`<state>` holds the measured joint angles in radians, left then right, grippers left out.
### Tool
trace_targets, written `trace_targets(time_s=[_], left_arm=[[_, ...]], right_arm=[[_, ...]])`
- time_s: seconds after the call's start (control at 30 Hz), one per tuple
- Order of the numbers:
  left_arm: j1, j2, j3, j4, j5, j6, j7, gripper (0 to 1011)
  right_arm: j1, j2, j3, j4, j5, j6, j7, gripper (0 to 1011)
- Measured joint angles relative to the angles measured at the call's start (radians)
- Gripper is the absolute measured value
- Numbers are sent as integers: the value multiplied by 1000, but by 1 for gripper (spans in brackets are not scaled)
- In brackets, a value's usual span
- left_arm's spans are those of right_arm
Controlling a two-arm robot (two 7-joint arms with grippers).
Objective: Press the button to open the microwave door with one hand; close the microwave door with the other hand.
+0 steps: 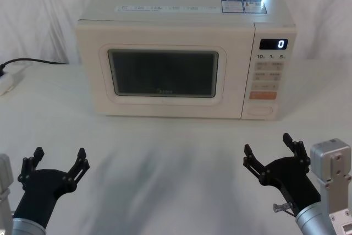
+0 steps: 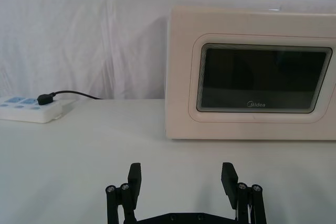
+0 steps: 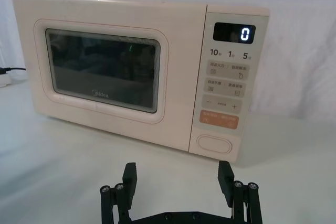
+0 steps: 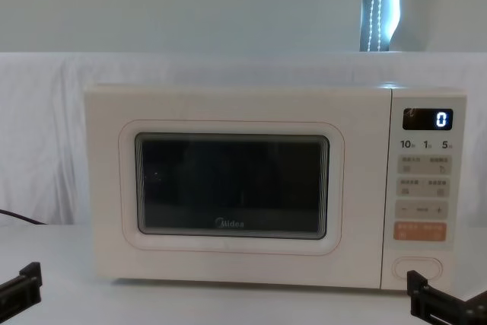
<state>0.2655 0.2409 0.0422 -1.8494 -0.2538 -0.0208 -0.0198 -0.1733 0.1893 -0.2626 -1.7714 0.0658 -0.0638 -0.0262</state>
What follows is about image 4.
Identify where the oven control panel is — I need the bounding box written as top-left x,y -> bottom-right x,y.
380,88 -> 467,291

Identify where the white crumpled backdrop cloth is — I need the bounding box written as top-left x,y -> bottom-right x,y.
0,50 -> 487,228

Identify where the white table cloth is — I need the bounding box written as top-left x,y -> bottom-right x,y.
0,221 -> 487,325

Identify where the cream microwave oven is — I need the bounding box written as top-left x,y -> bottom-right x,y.
83,83 -> 468,291

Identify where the white curtain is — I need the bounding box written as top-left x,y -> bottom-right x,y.
0,0 -> 367,54
388,0 -> 487,53

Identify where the thin dark cable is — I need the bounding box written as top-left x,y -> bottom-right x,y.
0,209 -> 49,226

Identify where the white bead cord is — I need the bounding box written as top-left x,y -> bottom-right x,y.
365,0 -> 384,52

